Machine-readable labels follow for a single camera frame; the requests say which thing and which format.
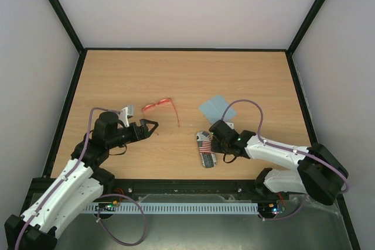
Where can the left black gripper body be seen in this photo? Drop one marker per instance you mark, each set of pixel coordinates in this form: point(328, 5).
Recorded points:
point(116, 140)

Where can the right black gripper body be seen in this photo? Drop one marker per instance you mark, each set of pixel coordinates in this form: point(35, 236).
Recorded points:
point(215, 146)

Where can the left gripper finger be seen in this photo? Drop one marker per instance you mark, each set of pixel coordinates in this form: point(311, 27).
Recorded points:
point(148, 129)
point(145, 122)

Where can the red sunglasses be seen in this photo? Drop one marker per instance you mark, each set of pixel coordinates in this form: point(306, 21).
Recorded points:
point(165, 112)

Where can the flag pattern glasses case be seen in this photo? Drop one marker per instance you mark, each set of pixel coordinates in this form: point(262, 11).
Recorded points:
point(204, 145)

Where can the light blue cleaning cloth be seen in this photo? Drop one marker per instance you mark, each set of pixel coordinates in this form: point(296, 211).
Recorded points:
point(214, 108)

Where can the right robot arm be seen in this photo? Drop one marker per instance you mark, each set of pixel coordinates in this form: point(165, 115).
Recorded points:
point(310, 170)

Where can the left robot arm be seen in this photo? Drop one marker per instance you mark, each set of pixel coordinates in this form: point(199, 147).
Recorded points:
point(80, 183)

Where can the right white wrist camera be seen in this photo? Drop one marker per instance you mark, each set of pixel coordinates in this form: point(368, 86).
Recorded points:
point(230, 124)

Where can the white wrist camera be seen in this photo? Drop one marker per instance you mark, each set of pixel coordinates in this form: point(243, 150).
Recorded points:
point(125, 114)
point(230, 124)

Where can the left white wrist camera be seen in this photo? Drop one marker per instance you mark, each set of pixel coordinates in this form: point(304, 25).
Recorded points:
point(125, 114)

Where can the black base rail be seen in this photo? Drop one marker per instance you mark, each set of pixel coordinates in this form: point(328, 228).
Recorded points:
point(239, 189)

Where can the light blue slotted cable duct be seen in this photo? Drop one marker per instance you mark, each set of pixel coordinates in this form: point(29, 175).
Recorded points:
point(177, 208)

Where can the black aluminium frame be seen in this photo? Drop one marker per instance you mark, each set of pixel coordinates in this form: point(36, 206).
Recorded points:
point(59, 11)

